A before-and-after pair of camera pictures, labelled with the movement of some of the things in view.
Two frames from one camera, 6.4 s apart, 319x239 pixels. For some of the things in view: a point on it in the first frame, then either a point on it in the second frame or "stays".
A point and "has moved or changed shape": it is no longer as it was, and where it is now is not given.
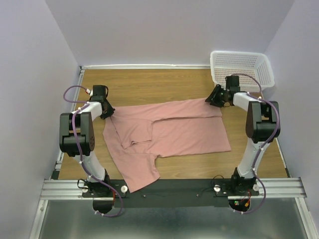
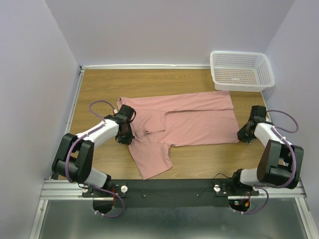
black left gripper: (110, 111) -> (128, 140)
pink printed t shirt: (138, 135) has moved or changed shape
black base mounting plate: (173, 193) stays
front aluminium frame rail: (71, 189) stays
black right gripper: (213, 96) -> (241, 136)
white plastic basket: (255, 64) stays
